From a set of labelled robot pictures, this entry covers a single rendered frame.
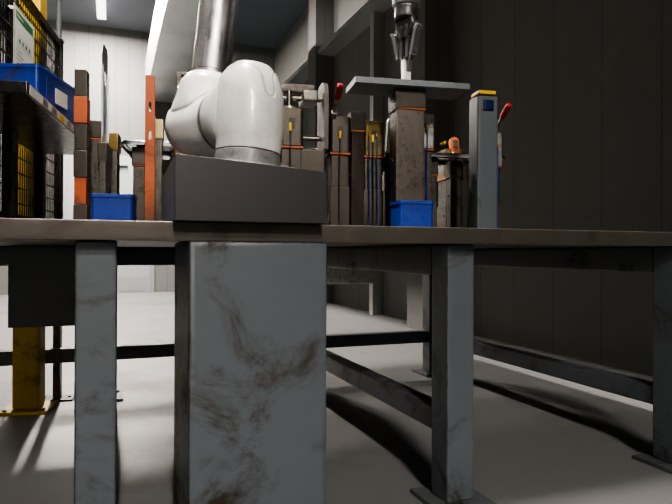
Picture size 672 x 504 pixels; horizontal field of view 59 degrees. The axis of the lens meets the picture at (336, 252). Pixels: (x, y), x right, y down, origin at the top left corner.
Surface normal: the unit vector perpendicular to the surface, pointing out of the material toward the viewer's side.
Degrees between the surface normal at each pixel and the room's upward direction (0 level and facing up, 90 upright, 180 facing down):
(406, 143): 90
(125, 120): 90
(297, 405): 90
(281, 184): 90
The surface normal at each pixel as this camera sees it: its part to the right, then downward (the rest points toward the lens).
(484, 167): 0.20, 0.00
